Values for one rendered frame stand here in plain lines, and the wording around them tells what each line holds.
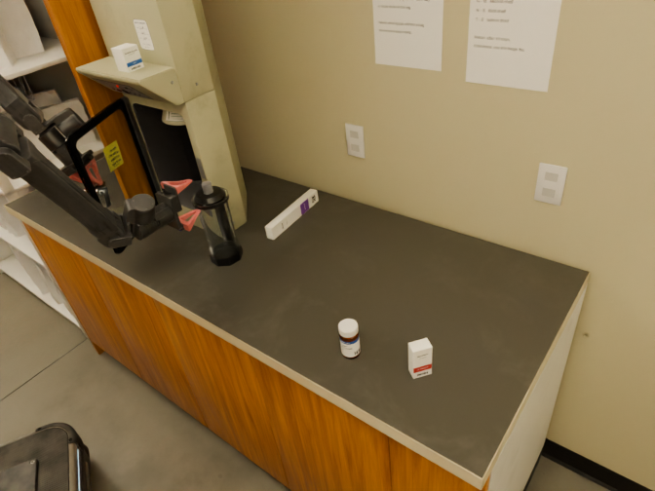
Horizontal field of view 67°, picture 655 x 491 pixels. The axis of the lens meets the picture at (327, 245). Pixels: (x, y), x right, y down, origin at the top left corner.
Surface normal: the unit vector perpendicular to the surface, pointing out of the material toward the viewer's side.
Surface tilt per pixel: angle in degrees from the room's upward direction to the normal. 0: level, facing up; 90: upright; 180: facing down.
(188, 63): 90
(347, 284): 0
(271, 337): 0
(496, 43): 90
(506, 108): 90
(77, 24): 90
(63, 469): 0
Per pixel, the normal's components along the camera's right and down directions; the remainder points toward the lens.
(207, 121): 0.79, 0.29
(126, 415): -0.11, -0.80
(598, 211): -0.60, 0.53
